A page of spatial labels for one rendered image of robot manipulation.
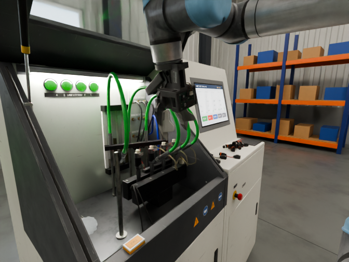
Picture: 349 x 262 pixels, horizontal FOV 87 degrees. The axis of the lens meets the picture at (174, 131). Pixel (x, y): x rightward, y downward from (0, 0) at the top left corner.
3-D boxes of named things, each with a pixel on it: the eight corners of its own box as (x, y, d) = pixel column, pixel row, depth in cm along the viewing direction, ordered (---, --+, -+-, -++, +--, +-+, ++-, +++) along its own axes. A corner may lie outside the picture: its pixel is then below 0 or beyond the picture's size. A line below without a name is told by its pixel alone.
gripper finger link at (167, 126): (169, 146, 49) (172, 112, 47) (156, 140, 53) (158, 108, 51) (177, 144, 51) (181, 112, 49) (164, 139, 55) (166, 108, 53)
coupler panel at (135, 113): (133, 145, 107) (131, 91, 101) (130, 144, 109) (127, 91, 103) (150, 141, 117) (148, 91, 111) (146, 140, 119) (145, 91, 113)
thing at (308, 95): (344, 147, 481) (367, 21, 423) (340, 154, 423) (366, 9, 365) (242, 132, 679) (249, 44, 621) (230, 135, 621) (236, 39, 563)
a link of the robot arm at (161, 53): (144, 46, 45) (169, 42, 49) (147, 66, 47) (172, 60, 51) (162, 43, 39) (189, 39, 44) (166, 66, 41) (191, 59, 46)
